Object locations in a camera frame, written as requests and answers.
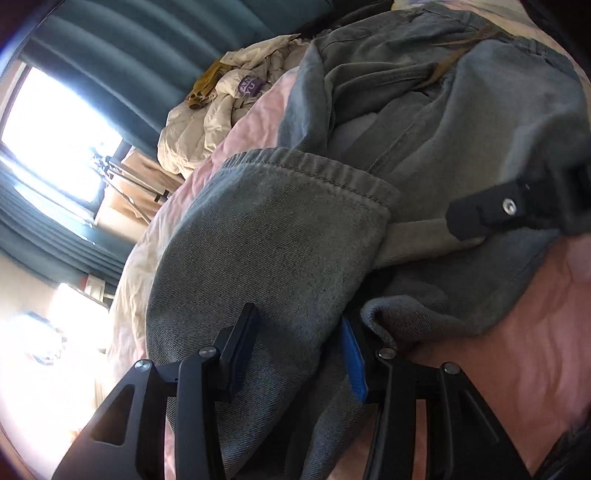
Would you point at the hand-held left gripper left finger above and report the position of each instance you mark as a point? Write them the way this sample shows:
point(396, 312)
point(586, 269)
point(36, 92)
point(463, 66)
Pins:
point(240, 350)

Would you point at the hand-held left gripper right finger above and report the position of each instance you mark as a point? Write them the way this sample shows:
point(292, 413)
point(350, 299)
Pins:
point(353, 364)

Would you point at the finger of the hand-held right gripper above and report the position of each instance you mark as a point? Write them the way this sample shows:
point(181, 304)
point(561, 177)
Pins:
point(489, 210)

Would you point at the blue denim jeans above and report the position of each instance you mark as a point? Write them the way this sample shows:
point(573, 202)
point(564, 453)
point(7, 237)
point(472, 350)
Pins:
point(286, 240)

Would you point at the pile of cream clothes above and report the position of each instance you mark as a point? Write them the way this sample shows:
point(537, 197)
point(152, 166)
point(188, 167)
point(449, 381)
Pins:
point(203, 124)

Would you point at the pastel pink duvet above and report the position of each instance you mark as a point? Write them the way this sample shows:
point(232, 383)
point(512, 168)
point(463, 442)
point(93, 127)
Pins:
point(508, 350)

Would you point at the beige hanging sweater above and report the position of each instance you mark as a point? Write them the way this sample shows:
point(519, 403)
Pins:
point(115, 213)

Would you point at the round vanity mirror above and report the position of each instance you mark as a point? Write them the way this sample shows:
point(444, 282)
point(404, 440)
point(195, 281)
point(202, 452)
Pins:
point(41, 337)

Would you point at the narrow blue curtain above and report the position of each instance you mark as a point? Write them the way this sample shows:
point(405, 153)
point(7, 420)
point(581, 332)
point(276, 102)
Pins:
point(55, 230)

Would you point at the garment steamer stand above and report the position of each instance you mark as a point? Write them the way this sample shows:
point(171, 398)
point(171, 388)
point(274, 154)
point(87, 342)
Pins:
point(115, 168)

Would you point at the mustard yellow garment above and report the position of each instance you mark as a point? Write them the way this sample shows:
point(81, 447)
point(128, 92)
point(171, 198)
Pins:
point(207, 83)

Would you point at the window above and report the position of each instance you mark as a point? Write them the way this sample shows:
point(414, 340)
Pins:
point(46, 120)

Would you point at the wide blue curtain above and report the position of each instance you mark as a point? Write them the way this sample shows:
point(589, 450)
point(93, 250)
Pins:
point(138, 46)

